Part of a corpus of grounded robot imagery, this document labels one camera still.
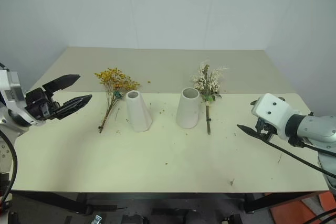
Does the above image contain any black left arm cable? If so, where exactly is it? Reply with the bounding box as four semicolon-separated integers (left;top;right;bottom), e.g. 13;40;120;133
0;129;18;210

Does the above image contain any yellow dried flower bouquet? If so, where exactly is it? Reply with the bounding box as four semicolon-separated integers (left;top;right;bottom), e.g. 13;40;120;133
93;67;141;134

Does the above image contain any black table frame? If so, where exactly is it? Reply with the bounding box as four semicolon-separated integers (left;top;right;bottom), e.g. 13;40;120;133
9;190;330;217

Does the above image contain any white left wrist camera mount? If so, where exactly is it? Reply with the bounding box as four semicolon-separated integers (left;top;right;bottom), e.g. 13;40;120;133
0;68;51;127

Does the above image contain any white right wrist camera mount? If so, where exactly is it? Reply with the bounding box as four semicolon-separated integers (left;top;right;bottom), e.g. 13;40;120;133
250;93;300;141

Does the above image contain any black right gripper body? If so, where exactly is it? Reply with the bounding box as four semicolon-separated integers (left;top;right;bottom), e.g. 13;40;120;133
255;117;279;141

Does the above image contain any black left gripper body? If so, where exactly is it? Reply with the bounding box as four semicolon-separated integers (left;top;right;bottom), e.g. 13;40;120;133
25;87;64;121

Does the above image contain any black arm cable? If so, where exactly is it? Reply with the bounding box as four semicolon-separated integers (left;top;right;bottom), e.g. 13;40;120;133
0;129;18;210
261;136;336;178

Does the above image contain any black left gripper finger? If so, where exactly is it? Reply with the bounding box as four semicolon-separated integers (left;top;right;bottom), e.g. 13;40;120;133
41;74;81;97
54;94;93;120

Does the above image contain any white narrow-mouth tapered vase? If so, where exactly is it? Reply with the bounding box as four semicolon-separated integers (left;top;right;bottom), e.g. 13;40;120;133
125;90;153;133

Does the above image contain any white dried flower bouquet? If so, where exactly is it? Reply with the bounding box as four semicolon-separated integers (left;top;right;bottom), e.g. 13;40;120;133
192;60;229;135

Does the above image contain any white wide-mouth tapered vase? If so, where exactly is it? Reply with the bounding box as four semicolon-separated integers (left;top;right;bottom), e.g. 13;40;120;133
175;87;201;130

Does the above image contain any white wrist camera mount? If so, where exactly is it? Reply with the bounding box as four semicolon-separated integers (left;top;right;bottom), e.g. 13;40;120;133
250;93;300;141
0;68;51;127

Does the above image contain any orange red floor mat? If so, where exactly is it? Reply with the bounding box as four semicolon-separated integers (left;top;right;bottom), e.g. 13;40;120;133
269;191;336;224

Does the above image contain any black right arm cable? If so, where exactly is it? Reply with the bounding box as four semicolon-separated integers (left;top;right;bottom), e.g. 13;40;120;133
261;136;336;178

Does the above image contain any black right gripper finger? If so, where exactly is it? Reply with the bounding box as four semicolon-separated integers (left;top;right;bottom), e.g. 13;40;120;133
236;124;264;138

